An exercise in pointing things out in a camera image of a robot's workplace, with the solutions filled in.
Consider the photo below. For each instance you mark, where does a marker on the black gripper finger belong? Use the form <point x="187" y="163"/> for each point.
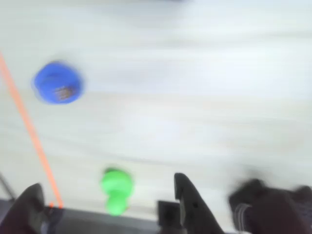
<point x="29" y="209"/>
<point x="192" y="209"/>

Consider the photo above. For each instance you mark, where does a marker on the blue rubber duck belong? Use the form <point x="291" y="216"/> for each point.
<point x="57" y="83"/>

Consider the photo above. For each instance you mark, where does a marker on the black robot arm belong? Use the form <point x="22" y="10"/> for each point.
<point x="270" y="207"/>

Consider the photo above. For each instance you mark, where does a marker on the green rubber duck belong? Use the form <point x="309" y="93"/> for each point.
<point x="117" y="187"/>

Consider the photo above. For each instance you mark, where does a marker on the orange tape boundary line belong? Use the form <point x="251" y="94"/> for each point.
<point x="26" y="122"/>

